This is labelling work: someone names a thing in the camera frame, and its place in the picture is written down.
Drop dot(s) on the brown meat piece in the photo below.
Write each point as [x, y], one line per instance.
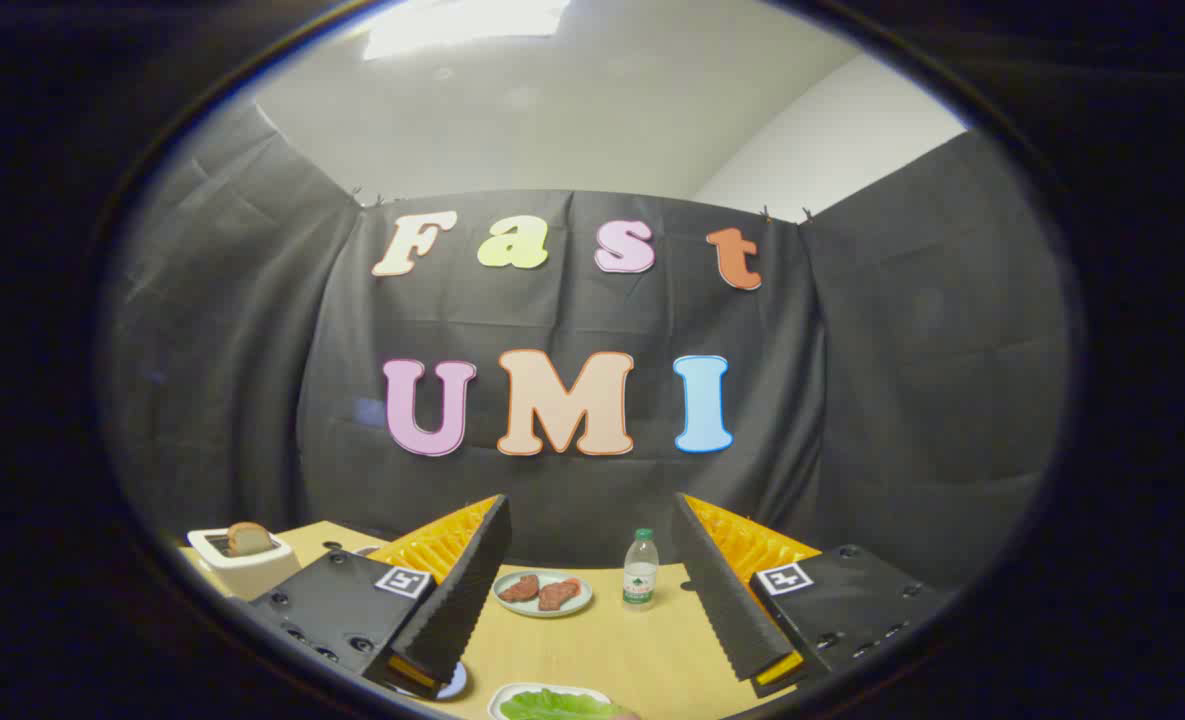
[558, 594]
[519, 588]

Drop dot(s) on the brown-crust toast bread slice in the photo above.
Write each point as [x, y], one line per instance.
[249, 538]

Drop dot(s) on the blue plate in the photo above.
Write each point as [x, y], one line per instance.
[455, 683]

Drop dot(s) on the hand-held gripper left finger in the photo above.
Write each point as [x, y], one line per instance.
[467, 590]

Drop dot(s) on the green lettuce leaf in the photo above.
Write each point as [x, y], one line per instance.
[562, 706]

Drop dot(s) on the black backdrop cloth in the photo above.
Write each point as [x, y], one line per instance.
[852, 400]

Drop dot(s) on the cream white toaster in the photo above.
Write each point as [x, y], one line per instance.
[247, 575]

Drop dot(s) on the clear plastic water bottle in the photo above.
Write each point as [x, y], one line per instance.
[640, 575]

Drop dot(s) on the pale green plate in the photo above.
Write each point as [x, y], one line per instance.
[547, 613]

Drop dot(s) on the white plate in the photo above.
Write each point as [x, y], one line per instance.
[512, 692]

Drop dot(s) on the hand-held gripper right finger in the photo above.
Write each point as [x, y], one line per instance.
[717, 590]

